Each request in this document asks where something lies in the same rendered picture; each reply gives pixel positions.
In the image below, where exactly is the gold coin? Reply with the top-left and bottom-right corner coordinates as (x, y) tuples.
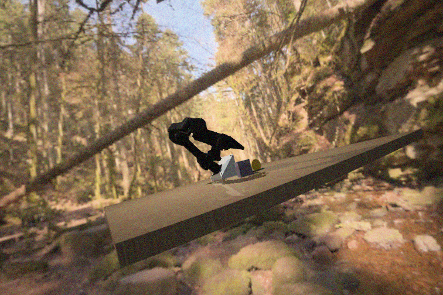
(251, 159), (261, 170)

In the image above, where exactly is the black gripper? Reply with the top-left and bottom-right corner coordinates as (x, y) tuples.
(205, 130), (244, 151)

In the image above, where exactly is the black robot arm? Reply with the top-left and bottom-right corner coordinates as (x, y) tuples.
(167, 117), (222, 175)

